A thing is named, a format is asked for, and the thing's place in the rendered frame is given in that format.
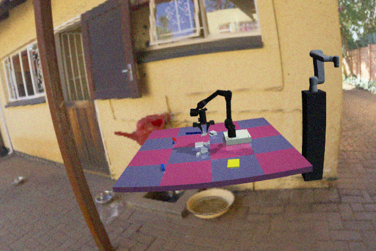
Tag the yellow flat rectangular plate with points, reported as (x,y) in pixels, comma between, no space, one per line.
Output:
(233,163)

